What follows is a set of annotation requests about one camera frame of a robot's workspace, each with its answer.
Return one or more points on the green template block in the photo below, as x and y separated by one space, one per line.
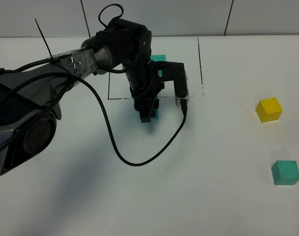
158 58

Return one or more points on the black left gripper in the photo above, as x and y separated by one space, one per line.
144 84

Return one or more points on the yellow block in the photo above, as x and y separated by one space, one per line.
269 110

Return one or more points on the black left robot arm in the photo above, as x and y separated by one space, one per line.
30 95

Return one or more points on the blue block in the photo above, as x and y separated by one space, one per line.
154 109

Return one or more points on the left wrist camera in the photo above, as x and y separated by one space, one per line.
175 72

